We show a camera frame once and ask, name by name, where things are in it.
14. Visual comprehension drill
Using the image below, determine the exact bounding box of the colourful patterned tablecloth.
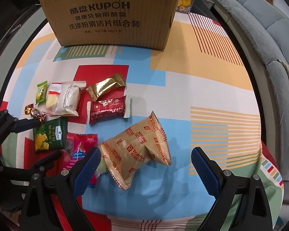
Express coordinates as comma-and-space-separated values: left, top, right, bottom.
0, 13, 284, 230

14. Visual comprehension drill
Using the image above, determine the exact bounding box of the dark red snack packet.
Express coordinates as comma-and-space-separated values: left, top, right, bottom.
87, 95, 131, 124

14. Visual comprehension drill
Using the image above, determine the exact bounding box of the clear packet yellow cake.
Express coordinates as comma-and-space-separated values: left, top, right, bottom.
44, 82, 62, 114

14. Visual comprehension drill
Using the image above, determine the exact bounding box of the green cracker packet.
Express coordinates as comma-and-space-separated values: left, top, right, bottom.
33, 117, 68, 152

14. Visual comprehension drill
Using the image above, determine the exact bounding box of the grey storage bin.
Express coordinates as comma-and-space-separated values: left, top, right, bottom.
201, 0, 214, 9

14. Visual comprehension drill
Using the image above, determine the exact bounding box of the brown cardboard box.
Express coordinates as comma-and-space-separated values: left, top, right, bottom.
39, 0, 178, 50

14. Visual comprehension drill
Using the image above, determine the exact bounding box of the small green candy packet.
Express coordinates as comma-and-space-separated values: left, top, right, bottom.
35, 81, 48, 104

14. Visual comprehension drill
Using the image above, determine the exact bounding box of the pale green jelly cup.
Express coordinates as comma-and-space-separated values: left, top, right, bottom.
94, 158, 108, 178

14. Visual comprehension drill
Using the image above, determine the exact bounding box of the red hawthorn snack packet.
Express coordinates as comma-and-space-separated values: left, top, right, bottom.
61, 132, 99, 188

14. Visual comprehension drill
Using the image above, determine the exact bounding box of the gold fortune biscuits bag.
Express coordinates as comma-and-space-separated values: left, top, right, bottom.
98, 112, 172, 190

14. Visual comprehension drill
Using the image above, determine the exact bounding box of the gold foil packet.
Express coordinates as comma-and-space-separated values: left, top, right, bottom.
86, 73, 126, 101

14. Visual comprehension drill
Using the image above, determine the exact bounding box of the grey sectional sofa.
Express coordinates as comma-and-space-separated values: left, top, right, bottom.
213, 0, 289, 202

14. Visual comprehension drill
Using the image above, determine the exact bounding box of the white pastry packet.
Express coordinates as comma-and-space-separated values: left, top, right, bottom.
50, 81, 87, 117

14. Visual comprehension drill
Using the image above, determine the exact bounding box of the brown twisted candy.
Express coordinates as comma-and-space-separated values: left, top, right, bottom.
24, 104, 46, 124

